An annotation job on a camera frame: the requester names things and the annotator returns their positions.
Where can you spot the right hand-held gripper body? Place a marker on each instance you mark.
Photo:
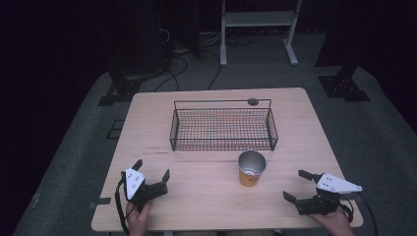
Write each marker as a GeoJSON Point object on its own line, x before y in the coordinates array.
{"type": "Point", "coordinates": [331, 183]}

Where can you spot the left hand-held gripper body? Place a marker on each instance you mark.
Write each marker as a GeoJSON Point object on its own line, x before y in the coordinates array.
{"type": "Point", "coordinates": [133, 184]}

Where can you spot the person's left hand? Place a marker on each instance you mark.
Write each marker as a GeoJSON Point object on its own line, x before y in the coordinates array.
{"type": "Point", "coordinates": [139, 220]}

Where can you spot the person's right hand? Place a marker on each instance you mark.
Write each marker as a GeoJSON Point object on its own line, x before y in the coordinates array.
{"type": "Point", "coordinates": [334, 223]}

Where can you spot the orange paper cup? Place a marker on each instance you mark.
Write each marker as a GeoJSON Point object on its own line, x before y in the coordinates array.
{"type": "Point", "coordinates": [250, 178]}

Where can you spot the dark round table grommet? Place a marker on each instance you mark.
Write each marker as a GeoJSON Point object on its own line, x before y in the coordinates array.
{"type": "Point", "coordinates": [252, 101]}

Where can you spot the black stand with base plate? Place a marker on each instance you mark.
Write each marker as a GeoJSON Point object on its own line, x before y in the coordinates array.
{"type": "Point", "coordinates": [344, 87]}
{"type": "Point", "coordinates": [123, 88]}

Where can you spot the white metal stand frame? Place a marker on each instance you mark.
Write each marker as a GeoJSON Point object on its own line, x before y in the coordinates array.
{"type": "Point", "coordinates": [259, 18]}

